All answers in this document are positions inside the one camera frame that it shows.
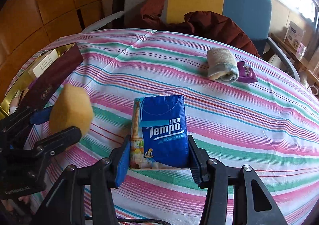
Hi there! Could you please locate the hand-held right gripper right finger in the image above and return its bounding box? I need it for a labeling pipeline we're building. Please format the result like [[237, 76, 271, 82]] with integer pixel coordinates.
[[187, 135, 284, 225]]

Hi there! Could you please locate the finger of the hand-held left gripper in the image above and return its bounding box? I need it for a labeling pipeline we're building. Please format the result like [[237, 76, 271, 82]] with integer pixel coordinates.
[[33, 126, 83, 161], [0, 106, 54, 152]]

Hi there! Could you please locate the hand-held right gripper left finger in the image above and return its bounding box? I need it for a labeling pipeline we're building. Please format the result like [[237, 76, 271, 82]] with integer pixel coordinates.
[[37, 135, 132, 225]]

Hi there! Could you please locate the yellow sponge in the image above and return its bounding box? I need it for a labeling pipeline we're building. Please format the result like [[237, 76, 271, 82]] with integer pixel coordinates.
[[49, 84, 95, 139]]

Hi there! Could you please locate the dark red gift box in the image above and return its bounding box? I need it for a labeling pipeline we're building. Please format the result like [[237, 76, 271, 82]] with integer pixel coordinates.
[[0, 43, 84, 146]]

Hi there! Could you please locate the blue tissue packet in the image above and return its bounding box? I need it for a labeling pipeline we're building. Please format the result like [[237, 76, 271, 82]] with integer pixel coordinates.
[[129, 95, 190, 171]]

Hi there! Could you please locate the beige cardboard box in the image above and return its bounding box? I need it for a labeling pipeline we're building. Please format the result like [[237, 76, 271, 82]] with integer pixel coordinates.
[[28, 49, 59, 78]]

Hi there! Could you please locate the beige sock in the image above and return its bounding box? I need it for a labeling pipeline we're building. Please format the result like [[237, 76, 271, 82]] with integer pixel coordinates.
[[207, 47, 240, 84]]

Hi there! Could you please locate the striped bedsheet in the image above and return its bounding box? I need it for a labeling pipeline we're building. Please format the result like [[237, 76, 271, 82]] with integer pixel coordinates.
[[5, 28, 319, 225]]

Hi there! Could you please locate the purple snack packet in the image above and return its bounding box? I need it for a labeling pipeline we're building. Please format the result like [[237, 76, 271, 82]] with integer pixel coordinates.
[[235, 61, 258, 83]]

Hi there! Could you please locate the dark red jacket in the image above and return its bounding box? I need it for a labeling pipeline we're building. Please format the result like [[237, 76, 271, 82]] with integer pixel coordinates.
[[184, 11, 261, 58]]

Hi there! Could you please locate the wooden desk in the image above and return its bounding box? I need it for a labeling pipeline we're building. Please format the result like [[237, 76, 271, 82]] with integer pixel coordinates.
[[270, 32, 319, 91]]

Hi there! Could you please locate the orange red cloth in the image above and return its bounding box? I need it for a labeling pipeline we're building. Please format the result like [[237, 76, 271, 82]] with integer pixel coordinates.
[[140, 0, 167, 25]]

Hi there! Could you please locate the small pink packet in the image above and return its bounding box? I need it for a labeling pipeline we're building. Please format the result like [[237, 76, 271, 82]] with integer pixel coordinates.
[[298, 43, 307, 59]]

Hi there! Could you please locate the white carton with picture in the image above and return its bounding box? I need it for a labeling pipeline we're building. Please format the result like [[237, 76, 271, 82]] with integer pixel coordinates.
[[284, 21, 306, 50]]

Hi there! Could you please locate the grey yellow blue chair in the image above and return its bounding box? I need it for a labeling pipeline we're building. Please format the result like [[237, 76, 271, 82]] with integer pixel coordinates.
[[82, 0, 302, 83]]

